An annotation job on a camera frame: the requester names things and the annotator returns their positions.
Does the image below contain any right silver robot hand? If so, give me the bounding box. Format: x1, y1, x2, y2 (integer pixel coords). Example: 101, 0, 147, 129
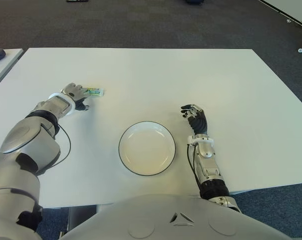
180, 103, 208, 135

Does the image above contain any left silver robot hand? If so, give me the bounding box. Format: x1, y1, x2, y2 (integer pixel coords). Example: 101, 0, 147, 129
60, 82, 90, 111

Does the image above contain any green white toothpaste tube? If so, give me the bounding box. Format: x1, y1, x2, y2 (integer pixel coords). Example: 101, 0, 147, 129
82, 86, 104, 97

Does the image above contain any white plate with black rim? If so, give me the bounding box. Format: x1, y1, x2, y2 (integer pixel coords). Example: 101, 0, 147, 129
118, 121, 177, 177

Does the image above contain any white side table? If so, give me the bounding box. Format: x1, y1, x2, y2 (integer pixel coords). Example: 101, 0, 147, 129
0, 48, 24, 92

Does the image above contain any grey robot torso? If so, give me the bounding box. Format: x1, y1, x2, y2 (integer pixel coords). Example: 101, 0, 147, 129
58, 193, 299, 240

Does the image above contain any dark grey stand under table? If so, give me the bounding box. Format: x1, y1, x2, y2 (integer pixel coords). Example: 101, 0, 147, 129
65, 206, 99, 233

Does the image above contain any white table with black edge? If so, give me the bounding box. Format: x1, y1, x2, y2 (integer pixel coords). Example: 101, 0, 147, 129
258, 0, 302, 28

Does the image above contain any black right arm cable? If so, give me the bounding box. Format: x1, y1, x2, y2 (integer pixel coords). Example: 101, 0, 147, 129
187, 144, 204, 198

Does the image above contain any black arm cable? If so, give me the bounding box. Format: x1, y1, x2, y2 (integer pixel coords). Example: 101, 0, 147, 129
187, 144, 204, 198
44, 123, 71, 173

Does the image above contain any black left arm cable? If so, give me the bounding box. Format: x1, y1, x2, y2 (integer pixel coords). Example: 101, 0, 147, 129
44, 123, 71, 173

